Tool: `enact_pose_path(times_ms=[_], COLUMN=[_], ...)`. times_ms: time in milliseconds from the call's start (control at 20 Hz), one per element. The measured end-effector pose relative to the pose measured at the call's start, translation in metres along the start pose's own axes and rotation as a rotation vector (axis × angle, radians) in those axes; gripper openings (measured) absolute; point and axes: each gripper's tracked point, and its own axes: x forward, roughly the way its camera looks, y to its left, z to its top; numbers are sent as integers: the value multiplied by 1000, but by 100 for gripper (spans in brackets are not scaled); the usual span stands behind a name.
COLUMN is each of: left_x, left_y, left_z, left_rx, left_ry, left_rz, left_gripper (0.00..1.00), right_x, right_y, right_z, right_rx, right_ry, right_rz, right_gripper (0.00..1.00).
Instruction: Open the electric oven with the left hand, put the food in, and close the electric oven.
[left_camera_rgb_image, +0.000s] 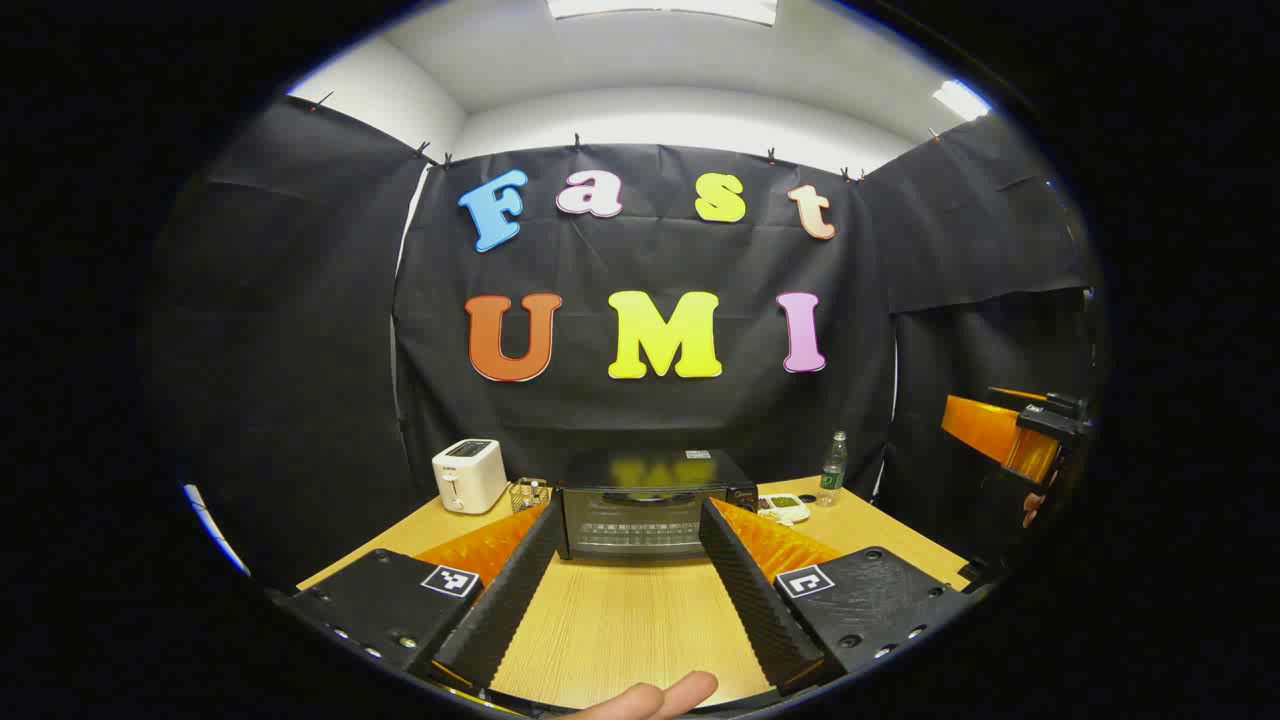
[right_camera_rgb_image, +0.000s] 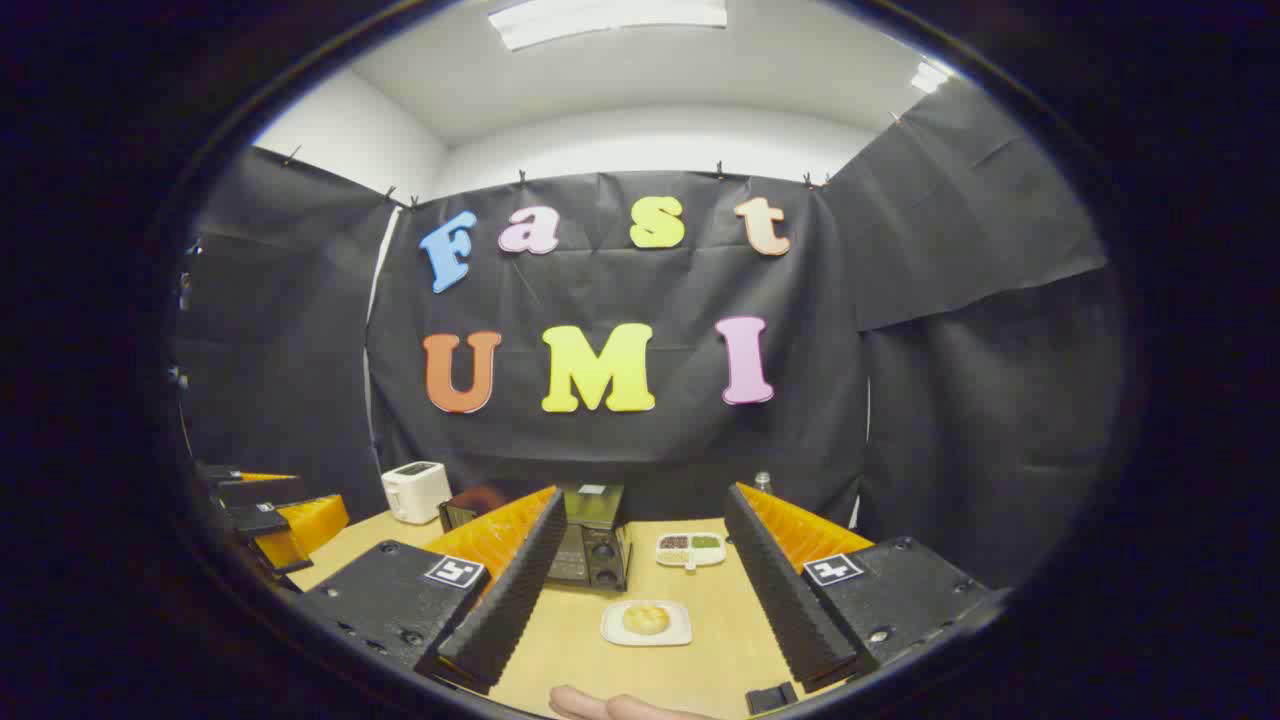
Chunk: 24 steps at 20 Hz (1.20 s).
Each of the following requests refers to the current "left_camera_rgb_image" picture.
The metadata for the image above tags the black electric oven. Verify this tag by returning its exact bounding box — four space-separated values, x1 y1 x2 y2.
555 449 758 561

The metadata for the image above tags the clear plastic water bottle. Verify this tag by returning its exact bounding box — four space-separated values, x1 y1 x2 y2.
818 431 849 507

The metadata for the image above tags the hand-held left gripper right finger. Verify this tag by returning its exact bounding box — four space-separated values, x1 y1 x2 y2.
698 497 986 698

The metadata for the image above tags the white toaster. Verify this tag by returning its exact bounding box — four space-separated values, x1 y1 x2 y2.
432 438 508 515

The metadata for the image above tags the long ceiling light panel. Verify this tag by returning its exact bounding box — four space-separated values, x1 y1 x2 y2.
547 0 779 26

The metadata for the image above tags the small ceiling light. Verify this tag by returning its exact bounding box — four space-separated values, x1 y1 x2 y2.
932 80 991 123

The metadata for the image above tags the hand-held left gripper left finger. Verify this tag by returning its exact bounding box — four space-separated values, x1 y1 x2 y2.
275 497 564 693

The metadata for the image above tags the black backdrop cloth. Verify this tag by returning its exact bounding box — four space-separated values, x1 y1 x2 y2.
150 95 1101 591

